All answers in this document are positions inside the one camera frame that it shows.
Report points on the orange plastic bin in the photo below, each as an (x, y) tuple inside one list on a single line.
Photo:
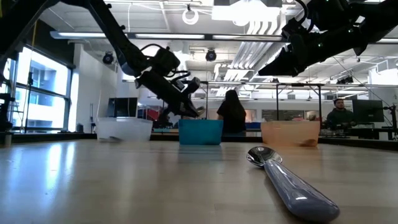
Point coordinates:
[(286, 133)]

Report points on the black workstation frame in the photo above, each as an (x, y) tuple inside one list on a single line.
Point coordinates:
[(319, 102)]

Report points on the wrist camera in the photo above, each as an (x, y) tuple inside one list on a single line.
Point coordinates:
[(192, 84), (293, 29)]

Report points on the black overhead camera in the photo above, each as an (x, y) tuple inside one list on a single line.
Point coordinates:
[(108, 58), (211, 55)]

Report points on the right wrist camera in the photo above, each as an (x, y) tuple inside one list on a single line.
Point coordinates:
[(293, 29)]

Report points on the blue plastic bin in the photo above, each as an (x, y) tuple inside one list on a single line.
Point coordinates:
[(200, 132)]

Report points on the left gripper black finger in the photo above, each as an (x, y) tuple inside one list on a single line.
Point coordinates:
[(180, 112), (188, 105)]

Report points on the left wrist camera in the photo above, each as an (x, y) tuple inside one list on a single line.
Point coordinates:
[(192, 84)]

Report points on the thin black stand pole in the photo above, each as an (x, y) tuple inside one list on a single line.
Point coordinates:
[(29, 102)]

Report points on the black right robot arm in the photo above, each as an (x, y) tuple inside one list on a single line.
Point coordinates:
[(373, 18)]

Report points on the black utensil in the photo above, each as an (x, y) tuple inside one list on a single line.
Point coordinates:
[(110, 139)]

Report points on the large window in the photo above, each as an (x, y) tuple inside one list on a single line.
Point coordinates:
[(43, 93)]

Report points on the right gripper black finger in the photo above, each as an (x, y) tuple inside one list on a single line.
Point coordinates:
[(293, 70), (281, 62)]

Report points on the clear plastic bin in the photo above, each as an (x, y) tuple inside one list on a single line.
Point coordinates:
[(124, 129)]

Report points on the black computer monitor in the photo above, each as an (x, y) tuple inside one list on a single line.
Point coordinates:
[(368, 110), (122, 107)]

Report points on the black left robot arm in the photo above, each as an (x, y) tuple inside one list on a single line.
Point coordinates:
[(112, 31)]

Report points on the person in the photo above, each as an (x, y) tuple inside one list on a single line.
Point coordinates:
[(340, 116), (231, 115)]

